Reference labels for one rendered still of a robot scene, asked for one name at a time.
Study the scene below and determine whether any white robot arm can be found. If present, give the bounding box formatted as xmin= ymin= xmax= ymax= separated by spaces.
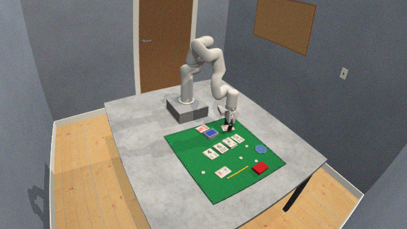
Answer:
xmin=179 ymin=36 xmax=239 ymax=116

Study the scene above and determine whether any blue flat disc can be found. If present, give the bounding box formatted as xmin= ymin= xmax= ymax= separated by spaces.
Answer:
xmin=255 ymin=145 xmax=267 ymax=154

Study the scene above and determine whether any blue-backed playing card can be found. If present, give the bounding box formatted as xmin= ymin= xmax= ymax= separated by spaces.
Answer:
xmin=204 ymin=128 xmax=218 ymax=138

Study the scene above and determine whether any red flat block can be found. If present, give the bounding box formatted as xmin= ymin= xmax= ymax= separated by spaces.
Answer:
xmin=252 ymin=161 xmax=268 ymax=175

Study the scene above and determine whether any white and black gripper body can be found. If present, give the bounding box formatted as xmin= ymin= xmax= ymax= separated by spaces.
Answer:
xmin=225 ymin=111 xmax=236 ymax=123

